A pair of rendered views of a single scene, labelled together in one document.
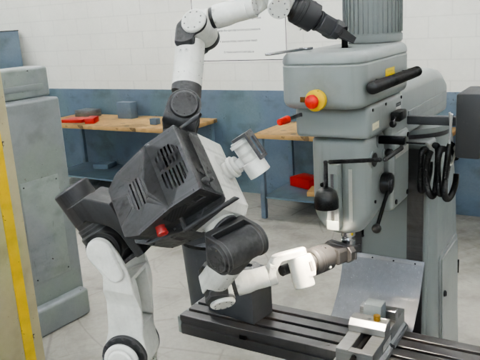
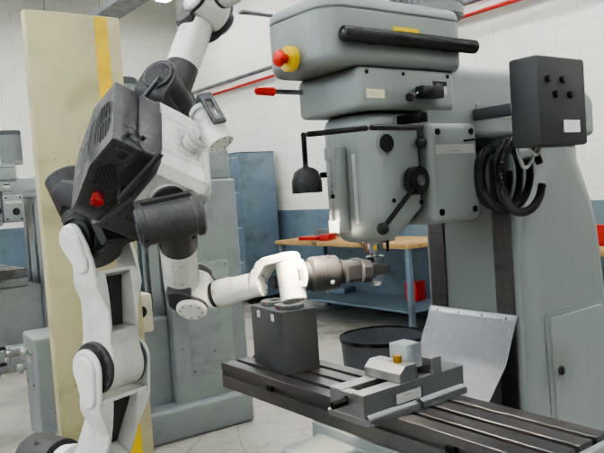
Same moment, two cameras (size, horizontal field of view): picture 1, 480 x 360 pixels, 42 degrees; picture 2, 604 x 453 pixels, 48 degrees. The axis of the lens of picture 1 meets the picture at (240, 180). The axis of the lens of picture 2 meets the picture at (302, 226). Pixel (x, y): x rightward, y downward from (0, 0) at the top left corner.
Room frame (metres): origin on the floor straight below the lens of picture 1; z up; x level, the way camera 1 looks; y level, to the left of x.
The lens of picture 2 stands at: (0.23, -0.83, 1.45)
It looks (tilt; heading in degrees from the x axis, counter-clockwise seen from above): 3 degrees down; 22
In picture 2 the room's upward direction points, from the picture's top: 4 degrees counter-clockwise
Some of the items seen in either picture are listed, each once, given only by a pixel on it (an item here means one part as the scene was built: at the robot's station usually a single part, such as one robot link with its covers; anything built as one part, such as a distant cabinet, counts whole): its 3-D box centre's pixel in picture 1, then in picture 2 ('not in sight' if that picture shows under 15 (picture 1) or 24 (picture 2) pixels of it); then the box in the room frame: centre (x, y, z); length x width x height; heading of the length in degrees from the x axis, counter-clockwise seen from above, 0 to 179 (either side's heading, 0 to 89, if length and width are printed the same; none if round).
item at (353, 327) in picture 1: (368, 324); (390, 368); (1.84, -0.39, 1.00); 0.12 x 0.06 x 0.04; 59
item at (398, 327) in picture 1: (371, 331); (398, 380); (1.86, -0.41, 0.96); 0.35 x 0.15 x 0.11; 149
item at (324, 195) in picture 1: (326, 197); (306, 180); (1.74, -0.25, 1.47); 0.07 x 0.07 x 0.06
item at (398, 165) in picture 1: (368, 166); (422, 174); (2.10, -0.45, 1.47); 0.24 x 0.19 x 0.26; 58
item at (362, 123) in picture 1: (351, 113); (377, 95); (1.97, -0.37, 1.68); 0.34 x 0.24 x 0.10; 148
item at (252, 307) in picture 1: (238, 287); (284, 333); (2.17, 0.03, 1.01); 0.22 x 0.12 x 0.20; 50
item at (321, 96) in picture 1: (316, 100); (288, 58); (1.74, -0.23, 1.76); 0.06 x 0.02 x 0.06; 58
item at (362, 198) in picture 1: (348, 179); (371, 177); (1.94, -0.35, 1.47); 0.21 x 0.19 x 0.32; 58
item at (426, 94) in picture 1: (394, 99); (489, 107); (2.36, -0.61, 1.66); 0.80 x 0.23 x 0.20; 148
